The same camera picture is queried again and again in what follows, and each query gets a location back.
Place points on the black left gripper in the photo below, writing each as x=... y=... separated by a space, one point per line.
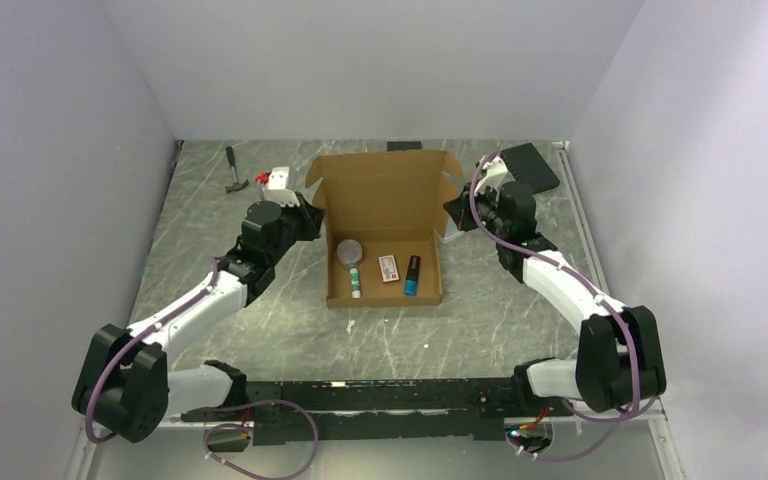
x=311 y=216

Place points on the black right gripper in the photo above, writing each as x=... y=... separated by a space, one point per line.
x=460 y=208

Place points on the clear jar of clips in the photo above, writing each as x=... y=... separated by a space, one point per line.
x=349 y=252

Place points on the small white green bottle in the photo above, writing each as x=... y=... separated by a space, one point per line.
x=355 y=283

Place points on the brown cardboard box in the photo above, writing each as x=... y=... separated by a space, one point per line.
x=392 y=204

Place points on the red white card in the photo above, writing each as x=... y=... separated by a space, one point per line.
x=388 y=268

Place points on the black blue marker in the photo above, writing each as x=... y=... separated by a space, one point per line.
x=412 y=276

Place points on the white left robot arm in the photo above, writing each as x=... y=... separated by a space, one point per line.
x=125 y=388

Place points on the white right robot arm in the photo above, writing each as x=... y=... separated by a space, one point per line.
x=619 y=359

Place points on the small black box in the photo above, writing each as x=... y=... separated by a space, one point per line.
x=403 y=145

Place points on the black hammer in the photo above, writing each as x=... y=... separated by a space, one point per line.
x=238 y=184

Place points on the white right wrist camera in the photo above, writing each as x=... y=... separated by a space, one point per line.
x=493 y=174

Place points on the black flat network switch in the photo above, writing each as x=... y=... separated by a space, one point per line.
x=526 y=165

